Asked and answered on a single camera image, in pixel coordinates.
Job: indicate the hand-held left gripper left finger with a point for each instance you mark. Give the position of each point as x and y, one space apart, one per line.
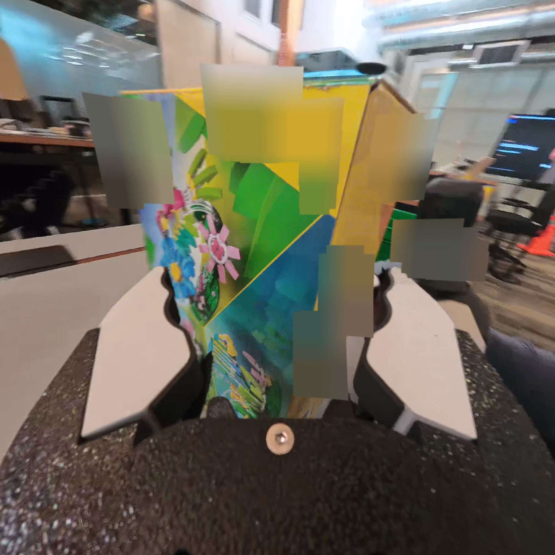
138 360

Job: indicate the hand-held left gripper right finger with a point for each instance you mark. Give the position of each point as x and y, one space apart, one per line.
425 368

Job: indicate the colourful lego set box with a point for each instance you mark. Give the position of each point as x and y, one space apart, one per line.
260 243

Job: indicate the black office chair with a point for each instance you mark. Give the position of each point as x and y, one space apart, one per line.
511 225

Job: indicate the lit computer monitor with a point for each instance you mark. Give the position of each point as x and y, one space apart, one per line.
520 147

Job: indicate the orange traffic cone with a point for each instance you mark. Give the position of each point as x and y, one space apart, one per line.
542 240

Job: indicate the wooden pillar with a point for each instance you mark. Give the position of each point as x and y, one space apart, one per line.
289 30

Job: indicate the wooden shelf desk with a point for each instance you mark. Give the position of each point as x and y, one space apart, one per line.
43 138

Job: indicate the silver ventilation duct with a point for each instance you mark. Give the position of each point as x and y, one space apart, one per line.
455 21

